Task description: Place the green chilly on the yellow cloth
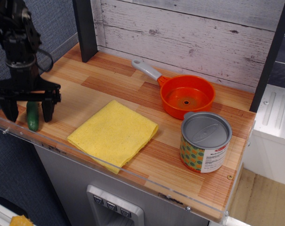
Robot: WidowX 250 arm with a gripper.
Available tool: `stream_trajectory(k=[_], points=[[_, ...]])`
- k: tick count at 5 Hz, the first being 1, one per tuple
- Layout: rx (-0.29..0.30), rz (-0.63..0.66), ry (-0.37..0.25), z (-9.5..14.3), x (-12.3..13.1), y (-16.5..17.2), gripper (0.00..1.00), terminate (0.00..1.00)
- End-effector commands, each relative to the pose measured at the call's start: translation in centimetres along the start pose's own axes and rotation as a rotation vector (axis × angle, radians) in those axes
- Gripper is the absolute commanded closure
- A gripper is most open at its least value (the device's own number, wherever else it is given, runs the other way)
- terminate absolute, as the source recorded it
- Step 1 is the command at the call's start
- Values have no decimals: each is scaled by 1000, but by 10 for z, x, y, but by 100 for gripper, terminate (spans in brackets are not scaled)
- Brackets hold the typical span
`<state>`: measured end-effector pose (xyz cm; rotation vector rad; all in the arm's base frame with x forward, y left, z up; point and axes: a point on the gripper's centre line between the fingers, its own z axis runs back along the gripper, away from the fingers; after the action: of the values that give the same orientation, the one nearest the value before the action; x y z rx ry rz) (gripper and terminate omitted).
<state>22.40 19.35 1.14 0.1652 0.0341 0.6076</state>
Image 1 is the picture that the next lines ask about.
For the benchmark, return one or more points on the yellow black object corner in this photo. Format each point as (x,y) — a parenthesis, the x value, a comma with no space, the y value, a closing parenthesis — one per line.
(20,221)

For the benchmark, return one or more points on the yellow folded towel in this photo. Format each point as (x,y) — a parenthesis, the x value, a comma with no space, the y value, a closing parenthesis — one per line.
(113,136)

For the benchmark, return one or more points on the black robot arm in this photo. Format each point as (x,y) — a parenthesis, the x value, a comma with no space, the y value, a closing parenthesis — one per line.
(21,42)

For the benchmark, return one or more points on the orange toy pot grey handle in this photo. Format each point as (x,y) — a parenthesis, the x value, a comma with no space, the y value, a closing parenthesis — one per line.
(180,94)

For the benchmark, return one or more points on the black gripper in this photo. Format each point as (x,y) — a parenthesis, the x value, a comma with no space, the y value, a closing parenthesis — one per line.
(26,84)

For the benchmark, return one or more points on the silver water dispenser panel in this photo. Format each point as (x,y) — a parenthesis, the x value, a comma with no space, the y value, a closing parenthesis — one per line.
(110,210)

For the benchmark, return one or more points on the black left shelf post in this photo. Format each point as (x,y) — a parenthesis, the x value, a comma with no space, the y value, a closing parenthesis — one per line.
(85,28)

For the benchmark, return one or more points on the black shelf post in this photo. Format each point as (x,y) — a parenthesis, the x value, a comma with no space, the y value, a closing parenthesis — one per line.
(272,55)
(85,28)

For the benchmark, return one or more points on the white toy sink unit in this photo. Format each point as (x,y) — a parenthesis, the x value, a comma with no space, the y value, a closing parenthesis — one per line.
(265,152)

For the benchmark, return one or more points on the patterned can grey lid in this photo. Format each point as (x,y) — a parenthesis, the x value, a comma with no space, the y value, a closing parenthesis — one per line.
(204,141)

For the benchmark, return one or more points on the grey toy fridge cabinet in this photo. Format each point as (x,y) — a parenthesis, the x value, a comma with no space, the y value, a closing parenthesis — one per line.
(70,179)

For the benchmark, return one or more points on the clear acrylic front guard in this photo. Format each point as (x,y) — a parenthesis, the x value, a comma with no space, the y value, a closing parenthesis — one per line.
(153,189)

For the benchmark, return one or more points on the green toy pickle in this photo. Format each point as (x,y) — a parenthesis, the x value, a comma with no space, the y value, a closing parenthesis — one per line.
(32,112)

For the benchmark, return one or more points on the black right shelf post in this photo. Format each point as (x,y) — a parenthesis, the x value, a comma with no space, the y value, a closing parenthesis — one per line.
(272,55)

